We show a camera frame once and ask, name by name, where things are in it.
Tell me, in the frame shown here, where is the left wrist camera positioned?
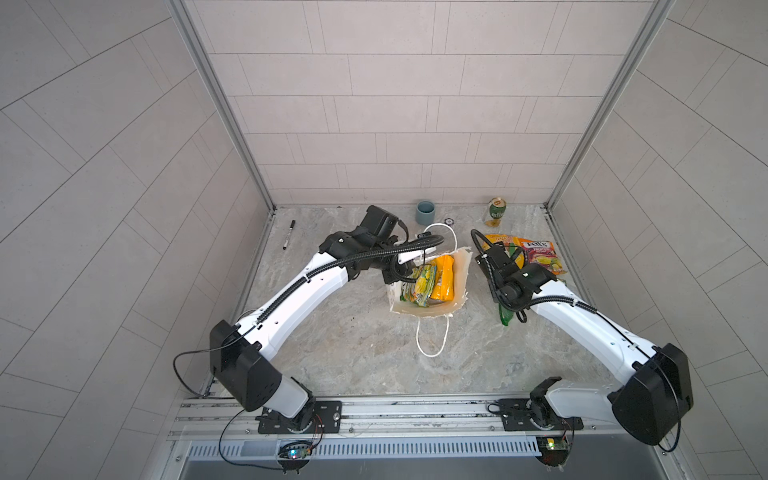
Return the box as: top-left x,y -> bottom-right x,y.
397,247 -> 437,264

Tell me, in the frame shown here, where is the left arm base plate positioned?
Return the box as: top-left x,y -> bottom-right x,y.
258,399 -> 343,434

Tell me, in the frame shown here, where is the aluminium mounting rail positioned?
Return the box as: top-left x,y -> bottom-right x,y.
169,393 -> 626,440

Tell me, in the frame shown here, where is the green snack bag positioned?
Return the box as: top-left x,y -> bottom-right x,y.
498,304 -> 516,326
402,263 -> 436,307

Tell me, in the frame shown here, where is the black marker pen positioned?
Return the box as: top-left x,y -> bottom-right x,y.
282,219 -> 296,250

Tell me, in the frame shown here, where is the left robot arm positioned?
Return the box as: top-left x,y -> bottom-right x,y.
209,205 -> 444,431

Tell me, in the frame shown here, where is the pink candy snack bag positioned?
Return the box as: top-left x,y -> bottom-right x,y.
515,237 -> 567,276

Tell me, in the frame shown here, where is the right controller board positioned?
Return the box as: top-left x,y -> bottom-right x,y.
536,437 -> 571,467

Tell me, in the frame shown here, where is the yellow candy snack bag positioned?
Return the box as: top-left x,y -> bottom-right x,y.
480,234 -> 526,268

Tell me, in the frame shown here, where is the green beverage can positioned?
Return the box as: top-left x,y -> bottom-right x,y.
484,197 -> 507,228

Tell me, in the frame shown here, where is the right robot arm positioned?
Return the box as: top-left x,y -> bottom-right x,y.
471,230 -> 694,446

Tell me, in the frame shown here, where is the teal ceramic cup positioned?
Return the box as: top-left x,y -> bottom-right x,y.
415,200 -> 436,227

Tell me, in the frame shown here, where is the controller board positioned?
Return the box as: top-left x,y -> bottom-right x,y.
277,440 -> 315,462
536,437 -> 571,467

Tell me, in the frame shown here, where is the white printed paper bag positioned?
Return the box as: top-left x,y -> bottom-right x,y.
387,223 -> 473,359

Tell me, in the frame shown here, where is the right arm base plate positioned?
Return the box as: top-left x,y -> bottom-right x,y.
486,398 -> 584,433

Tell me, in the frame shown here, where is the left controller board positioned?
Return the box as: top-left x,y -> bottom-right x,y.
277,440 -> 315,462

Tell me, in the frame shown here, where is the left black cable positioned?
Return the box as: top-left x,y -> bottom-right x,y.
172,347 -> 241,400

